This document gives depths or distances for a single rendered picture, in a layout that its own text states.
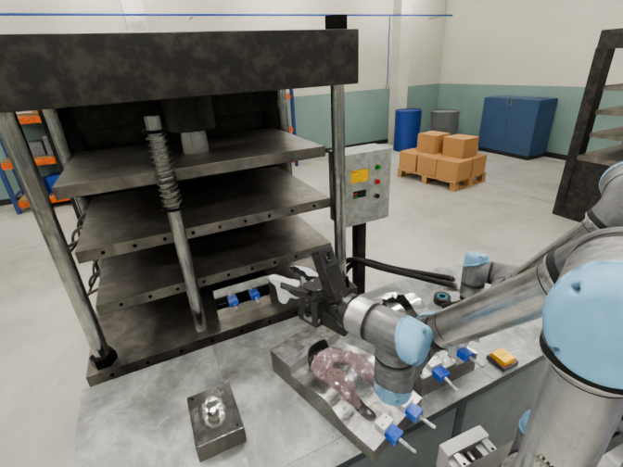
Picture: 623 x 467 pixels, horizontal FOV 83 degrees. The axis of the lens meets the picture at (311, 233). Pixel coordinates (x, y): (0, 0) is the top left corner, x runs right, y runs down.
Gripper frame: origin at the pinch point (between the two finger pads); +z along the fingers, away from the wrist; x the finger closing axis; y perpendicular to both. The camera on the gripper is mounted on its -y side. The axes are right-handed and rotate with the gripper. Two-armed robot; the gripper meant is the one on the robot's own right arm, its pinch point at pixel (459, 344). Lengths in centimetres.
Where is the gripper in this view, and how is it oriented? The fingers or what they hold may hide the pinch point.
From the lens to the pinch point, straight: 143.8
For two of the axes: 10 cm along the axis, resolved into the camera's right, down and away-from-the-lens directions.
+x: 9.0, -1.0, 4.2
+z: -0.1, 9.7, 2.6
